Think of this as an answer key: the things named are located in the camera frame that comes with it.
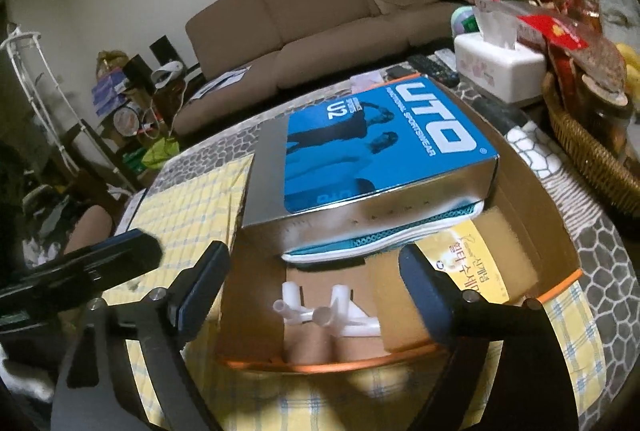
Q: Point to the papers on sofa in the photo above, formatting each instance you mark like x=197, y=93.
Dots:
x=220, y=83

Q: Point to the black remote control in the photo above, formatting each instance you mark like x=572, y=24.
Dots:
x=432, y=71

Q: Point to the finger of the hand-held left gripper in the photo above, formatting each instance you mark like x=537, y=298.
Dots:
x=120, y=258

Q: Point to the round white disc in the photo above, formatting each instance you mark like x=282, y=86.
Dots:
x=126, y=120

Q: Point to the glass jar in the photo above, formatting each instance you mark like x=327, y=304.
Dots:
x=607, y=121

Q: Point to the silver box with blue print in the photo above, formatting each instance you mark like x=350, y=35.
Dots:
x=380, y=151

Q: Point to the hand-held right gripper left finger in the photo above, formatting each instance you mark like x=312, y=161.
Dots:
x=195, y=298

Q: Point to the white headset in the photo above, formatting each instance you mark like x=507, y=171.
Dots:
x=167, y=73

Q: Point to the orange cardboard box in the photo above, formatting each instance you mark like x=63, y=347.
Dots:
x=525, y=211

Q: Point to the pile of white plastic connectors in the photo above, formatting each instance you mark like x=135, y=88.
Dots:
x=345, y=321

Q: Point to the green bag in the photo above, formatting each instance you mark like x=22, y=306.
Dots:
x=160, y=153

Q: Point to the blue zip pouch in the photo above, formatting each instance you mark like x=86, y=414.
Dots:
x=380, y=245

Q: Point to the brown chair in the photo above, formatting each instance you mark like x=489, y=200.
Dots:
x=90, y=231

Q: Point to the yellow checked tablecloth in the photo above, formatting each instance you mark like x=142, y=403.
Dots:
x=200, y=196

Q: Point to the stack of blue boxes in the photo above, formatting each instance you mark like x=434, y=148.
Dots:
x=107, y=91

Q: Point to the red envelope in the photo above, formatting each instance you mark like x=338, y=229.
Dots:
x=555, y=31

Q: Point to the brown sofa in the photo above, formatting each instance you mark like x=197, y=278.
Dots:
x=310, y=11

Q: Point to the pale round container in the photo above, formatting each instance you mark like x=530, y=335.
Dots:
x=462, y=21

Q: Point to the white pole rack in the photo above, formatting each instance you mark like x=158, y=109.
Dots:
x=45, y=101

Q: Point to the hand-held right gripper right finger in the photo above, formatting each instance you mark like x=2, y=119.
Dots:
x=425, y=303

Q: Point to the wicker basket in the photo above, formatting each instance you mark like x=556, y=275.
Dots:
x=585, y=161

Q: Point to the white tissue box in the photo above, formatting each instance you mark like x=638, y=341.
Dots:
x=495, y=71

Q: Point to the pale paper sheet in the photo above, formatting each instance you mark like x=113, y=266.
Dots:
x=372, y=81

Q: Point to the black speaker box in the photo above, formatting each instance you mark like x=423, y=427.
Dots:
x=137, y=70
x=162, y=50

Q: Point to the yellow fruit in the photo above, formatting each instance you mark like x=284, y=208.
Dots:
x=630, y=61

